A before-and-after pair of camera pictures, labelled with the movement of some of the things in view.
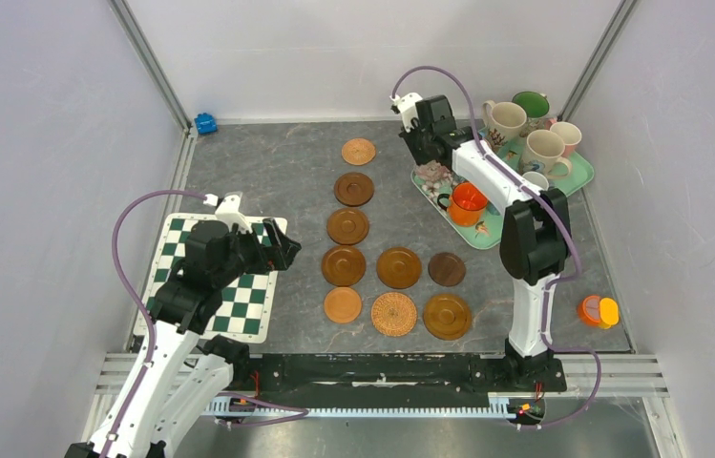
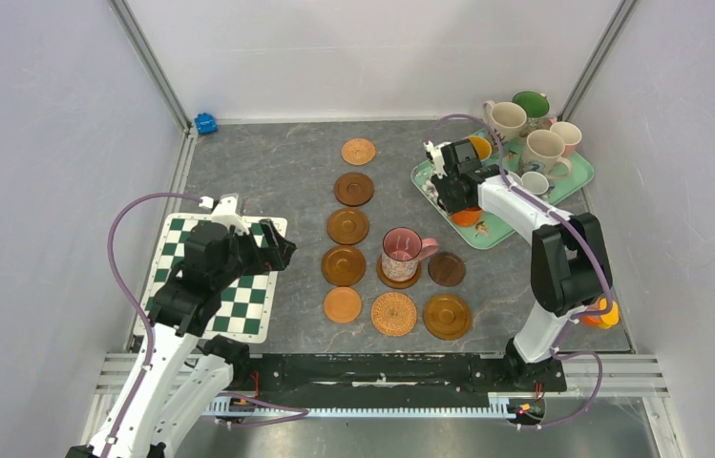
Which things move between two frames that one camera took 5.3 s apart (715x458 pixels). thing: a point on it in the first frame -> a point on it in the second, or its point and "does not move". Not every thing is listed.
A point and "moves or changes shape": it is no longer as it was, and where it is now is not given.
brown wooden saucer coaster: [343, 265] does not move
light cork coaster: [358, 151] does not move
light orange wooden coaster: [342, 304] does not move
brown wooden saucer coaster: [347, 226] does not move
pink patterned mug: [432, 173] moves or changes shape
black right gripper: [416, 146] -> [449, 192]
